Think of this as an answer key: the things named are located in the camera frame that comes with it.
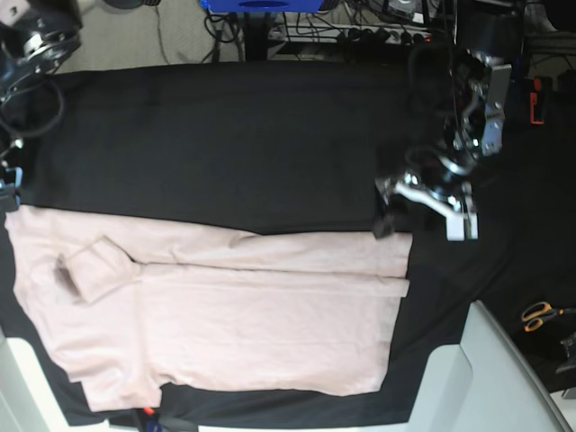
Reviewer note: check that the white table frame left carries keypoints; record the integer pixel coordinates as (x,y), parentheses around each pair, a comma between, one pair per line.
(27,401)

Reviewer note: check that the white table frame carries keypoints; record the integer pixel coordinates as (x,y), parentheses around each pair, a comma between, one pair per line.
(27,401)
(483,383)

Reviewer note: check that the blue plastic bin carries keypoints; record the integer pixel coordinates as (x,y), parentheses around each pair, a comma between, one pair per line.
(264,6)

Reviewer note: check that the pale pink T-shirt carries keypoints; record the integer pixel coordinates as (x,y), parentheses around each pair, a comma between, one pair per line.
(126,305)

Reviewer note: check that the black table cloth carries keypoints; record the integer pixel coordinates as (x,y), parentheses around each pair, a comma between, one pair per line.
(279,147)

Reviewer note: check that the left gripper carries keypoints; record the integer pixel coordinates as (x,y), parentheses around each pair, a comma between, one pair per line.
(435,179)

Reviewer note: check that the red black clamp right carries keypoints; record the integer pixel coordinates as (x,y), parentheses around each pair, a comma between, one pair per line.
(537,102)

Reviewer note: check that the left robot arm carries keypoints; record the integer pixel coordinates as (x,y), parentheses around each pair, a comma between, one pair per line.
(483,38)

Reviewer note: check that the orange handled scissors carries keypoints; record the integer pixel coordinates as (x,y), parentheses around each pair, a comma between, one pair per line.
(536,315)

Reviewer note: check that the black table stand pole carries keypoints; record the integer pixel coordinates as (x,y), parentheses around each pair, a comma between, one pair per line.
(255,27)

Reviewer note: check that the white power strip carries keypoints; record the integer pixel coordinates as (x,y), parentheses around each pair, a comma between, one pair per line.
(302,32)

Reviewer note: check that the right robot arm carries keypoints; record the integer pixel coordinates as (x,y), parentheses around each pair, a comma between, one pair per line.
(37,37)

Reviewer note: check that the white table frame right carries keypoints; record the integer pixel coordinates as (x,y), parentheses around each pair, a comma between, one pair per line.
(483,383)

